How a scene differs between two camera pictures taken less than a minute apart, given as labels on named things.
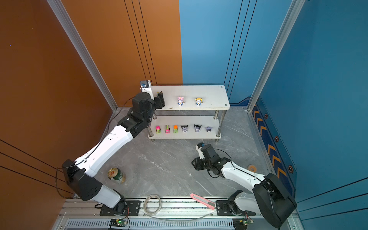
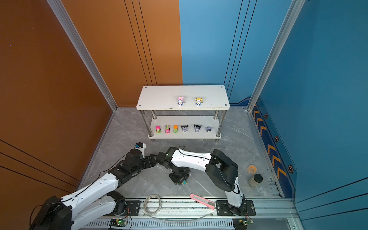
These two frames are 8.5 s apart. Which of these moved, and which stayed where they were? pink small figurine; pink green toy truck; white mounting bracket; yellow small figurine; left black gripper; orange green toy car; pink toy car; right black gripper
Moved: white mounting bracket; right black gripper; left black gripper
Stayed: pink green toy truck; pink toy car; pink small figurine; yellow small figurine; orange green toy car
